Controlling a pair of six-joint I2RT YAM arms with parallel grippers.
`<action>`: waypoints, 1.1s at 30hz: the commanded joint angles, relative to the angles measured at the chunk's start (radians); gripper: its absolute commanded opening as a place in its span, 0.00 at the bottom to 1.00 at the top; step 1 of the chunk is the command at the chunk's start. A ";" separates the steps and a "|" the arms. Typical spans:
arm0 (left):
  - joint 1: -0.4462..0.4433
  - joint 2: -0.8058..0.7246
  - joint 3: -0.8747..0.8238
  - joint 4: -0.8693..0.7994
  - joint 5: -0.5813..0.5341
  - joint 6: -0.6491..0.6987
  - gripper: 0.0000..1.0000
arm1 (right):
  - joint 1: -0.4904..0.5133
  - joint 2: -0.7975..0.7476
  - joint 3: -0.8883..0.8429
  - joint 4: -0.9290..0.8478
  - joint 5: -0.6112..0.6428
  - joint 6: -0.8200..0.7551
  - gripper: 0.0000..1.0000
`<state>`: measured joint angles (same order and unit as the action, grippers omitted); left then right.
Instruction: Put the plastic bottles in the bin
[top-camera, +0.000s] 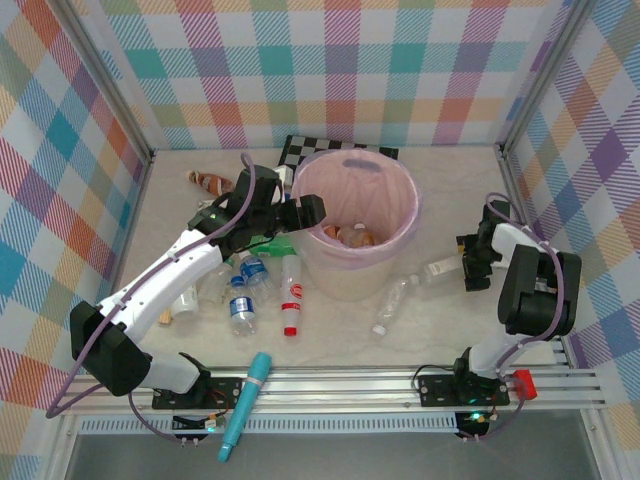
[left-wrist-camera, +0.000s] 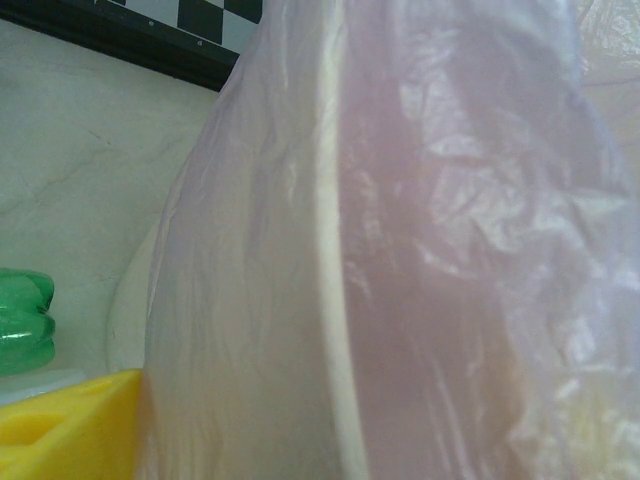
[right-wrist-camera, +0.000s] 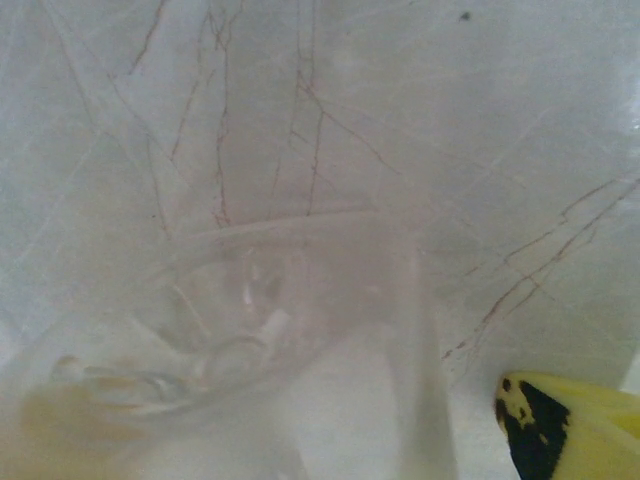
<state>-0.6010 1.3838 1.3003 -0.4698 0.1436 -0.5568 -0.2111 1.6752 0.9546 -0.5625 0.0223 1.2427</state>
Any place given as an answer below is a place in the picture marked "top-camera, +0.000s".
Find green plastic bottle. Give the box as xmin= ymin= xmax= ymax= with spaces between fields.
xmin=249 ymin=237 xmax=296 ymax=257

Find orange brown label coffee bottle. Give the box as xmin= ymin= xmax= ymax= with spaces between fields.
xmin=338 ymin=223 xmax=377 ymax=249

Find blue label water bottle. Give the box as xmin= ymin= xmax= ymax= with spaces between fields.
xmin=227 ymin=275 xmax=257 ymax=336
xmin=237 ymin=252 xmax=276 ymax=306

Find white bottle red cap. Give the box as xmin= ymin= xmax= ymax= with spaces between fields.
xmin=280 ymin=254 xmax=305 ymax=337

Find clear plastic bottle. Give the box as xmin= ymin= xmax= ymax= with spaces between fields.
xmin=197 ymin=259 xmax=236 ymax=306

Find clear bottle white cap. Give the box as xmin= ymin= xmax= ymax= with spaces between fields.
xmin=370 ymin=274 xmax=422 ymax=337

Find white opaque plastic bottle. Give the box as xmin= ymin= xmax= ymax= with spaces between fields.
xmin=172 ymin=282 xmax=200 ymax=320

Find pink-lined waste bin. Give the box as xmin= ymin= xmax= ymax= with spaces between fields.
xmin=289 ymin=148 xmax=424 ymax=274

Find beige waste bin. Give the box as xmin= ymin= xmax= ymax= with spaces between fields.
xmin=298 ymin=219 xmax=419 ymax=302

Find small brown drink bottle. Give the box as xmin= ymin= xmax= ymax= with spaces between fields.
xmin=186 ymin=169 xmax=236 ymax=197

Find black white chessboard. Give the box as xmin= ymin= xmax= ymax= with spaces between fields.
xmin=276 ymin=134 xmax=401 ymax=174

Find red box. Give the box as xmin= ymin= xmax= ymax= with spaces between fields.
xmin=512 ymin=368 xmax=539 ymax=400

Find small black controller board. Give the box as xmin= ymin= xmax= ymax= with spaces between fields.
xmin=172 ymin=413 xmax=224 ymax=434
xmin=455 ymin=410 xmax=489 ymax=441

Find teal marker pen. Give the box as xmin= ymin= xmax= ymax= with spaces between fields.
xmin=217 ymin=352 xmax=274 ymax=464

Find aluminium side rail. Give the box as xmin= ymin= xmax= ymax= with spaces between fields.
xmin=92 ymin=152 xmax=156 ymax=351

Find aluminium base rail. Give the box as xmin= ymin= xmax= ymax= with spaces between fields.
xmin=64 ymin=367 xmax=606 ymax=414

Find aluminium frame post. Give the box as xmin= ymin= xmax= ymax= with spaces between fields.
xmin=494 ymin=0 xmax=601 ymax=161
xmin=58 ymin=0 xmax=156 ymax=171

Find white slotted cable duct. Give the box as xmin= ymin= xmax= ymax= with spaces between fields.
xmin=79 ymin=413 xmax=461 ymax=435

